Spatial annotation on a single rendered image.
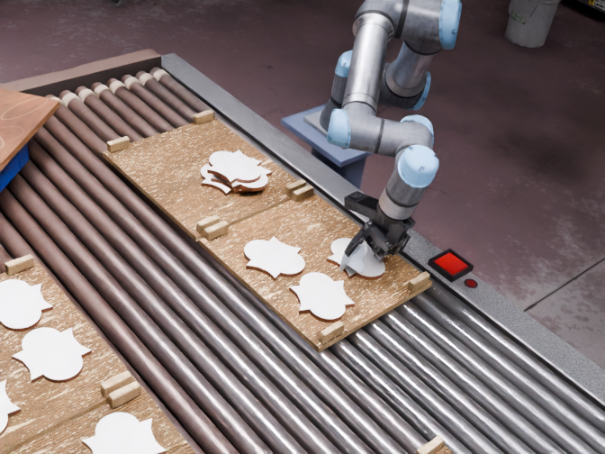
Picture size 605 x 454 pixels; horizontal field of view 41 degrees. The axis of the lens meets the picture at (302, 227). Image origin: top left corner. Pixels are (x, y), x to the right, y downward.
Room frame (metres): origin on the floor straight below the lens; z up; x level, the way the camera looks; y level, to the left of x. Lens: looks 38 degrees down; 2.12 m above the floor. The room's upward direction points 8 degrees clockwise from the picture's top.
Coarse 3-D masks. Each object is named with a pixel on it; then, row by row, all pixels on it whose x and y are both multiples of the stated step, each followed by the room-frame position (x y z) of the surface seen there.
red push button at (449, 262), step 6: (444, 258) 1.49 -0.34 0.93; (450, 258) 1.50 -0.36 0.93; (456, 258) 1.50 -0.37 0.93; (438, 264) 1.47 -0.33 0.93; (444, 264) 1.47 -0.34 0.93; (450, 264) 1.47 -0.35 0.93; (456, 264) 1.48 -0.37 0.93; (462, 264) 1.48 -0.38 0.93; (450, 270) 1.45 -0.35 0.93; (456, 270) 1.45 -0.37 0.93
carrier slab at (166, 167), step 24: (216, 120) 1.94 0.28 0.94; (144, 144) 1.77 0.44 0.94; (168, 144) 1.79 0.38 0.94; (192, 144) 1.80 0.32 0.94; (216, 144) 1.82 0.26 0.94; (240, 144) 1.84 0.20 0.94; (120, 168) 1.65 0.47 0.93; (144, 168) 1.66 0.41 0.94; (168, 168) 1.68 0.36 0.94; (192, 168) 1.69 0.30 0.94; (144, 192) 1.58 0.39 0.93; (168, 192) 1.58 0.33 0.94; (192, 192) 1.59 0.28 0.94; (216, 192) 1.61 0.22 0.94; (264, 192) 1.64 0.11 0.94; (168, 216) 1.50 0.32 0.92; (192, 216) 1.50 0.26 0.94; (240, 216) 1.53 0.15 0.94
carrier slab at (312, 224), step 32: (256, 224) 1.50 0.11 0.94; (288, 224) 1.52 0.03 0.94; (320, 224) 1.54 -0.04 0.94; (352, 224) 1.56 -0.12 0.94; (224, 256) 1.38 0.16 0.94; (320, 256) 1.42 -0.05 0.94; (256, 288) 1.29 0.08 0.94; (288, 288) 1.30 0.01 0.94; (352, 288) 1.33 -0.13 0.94; (384, 288) 1.35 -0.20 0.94; (288, 320) 1.21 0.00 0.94; (352, 320) 1.23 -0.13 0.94
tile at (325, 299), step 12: (312, 276) 1.34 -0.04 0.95; (324, 276) 1.35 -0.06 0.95; (300, 288) 1.29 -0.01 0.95; (312, 288) 1.30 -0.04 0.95; (324, 288) 1.30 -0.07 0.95; (336, 288) 1.31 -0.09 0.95; (300, 300) 1.26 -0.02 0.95; (312, 300) 1.26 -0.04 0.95; (324, 300) 1.27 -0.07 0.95; (336, 300) 1.27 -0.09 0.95; (348, 300) 1.28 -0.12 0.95; (300, 312) 1.23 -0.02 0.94; (312, 312) 1.23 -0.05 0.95; (324, 312) 1.23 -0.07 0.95; (336, 312) 1.24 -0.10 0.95
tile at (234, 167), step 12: (216, 156) 1.70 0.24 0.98; (228, 156) 1.70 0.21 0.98; (240, 156) 1.71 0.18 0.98; (216, 168) 1.64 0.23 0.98; (228, 168) 1.65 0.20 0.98; (240, 168) 1.66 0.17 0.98; (252, 168) 1.66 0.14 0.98; (228, 180) 1.61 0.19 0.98; (240, 180) 1.61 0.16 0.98; (252, 180) 1.62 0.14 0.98
